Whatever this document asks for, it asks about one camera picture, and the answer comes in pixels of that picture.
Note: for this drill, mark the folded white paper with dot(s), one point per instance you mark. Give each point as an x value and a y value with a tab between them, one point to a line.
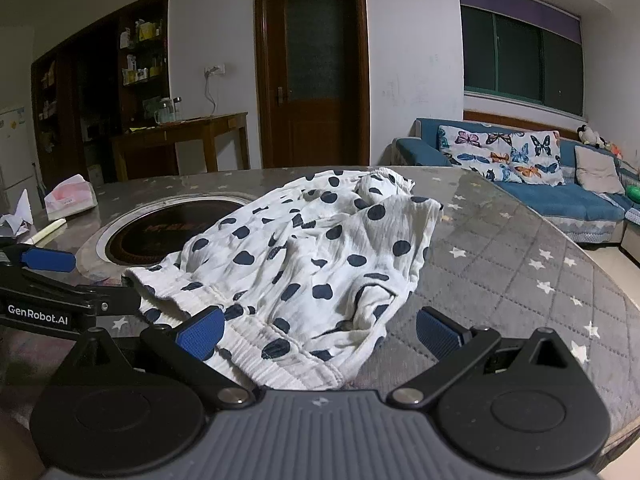
17	217

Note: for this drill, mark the green-framed window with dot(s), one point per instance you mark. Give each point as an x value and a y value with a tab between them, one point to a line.
520	65

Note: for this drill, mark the pale rolled paper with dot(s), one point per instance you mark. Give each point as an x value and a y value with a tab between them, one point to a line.
47	232

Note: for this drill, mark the round black induction cooker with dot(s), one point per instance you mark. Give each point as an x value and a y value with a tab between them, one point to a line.
150	235

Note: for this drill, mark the white fridge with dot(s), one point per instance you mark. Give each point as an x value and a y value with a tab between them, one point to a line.
15	160

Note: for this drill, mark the wooden side table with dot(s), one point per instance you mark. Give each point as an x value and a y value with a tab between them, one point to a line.
200	127

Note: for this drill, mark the white polka dot pants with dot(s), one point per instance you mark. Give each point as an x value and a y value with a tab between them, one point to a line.
310	240

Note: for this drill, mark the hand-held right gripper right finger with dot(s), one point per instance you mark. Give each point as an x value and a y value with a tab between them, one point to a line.
440	332

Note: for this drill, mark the beige pillow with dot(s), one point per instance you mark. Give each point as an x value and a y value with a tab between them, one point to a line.
597	170

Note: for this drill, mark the purple curtain valance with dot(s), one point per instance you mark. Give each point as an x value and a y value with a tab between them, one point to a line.
520	7

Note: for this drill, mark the green ball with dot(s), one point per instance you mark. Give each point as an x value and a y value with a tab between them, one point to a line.
635	195

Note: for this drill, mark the colourful stuffed toy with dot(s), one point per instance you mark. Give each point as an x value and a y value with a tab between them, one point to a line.
612	149

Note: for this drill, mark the pink tissue box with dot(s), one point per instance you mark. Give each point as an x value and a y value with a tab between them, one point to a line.
70	197

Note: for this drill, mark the large butterfly print pillow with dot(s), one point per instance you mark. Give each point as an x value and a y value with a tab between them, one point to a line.
475	152

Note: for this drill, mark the small butterfly print pillow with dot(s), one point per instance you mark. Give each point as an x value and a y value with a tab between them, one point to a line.
540	157

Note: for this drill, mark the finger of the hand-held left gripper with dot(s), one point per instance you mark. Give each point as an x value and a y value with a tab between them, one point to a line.
47	259

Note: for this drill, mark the white wall socket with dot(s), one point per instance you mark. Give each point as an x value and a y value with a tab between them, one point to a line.
215	70

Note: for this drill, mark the blue sofa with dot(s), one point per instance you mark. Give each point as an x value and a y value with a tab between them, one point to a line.
550	202

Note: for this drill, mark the brown wooden door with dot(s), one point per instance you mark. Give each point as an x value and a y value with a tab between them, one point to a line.
312	110

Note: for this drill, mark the glass jar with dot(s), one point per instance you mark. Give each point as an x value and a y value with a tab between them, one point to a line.
165	111
177	109

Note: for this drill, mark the dark wooden shelf cabinet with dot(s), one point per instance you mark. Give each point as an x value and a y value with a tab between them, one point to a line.
95	85

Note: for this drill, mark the panda stuffed toy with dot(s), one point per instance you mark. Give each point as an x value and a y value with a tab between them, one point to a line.
589	135

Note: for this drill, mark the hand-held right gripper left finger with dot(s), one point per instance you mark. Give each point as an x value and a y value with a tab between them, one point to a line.
202	334

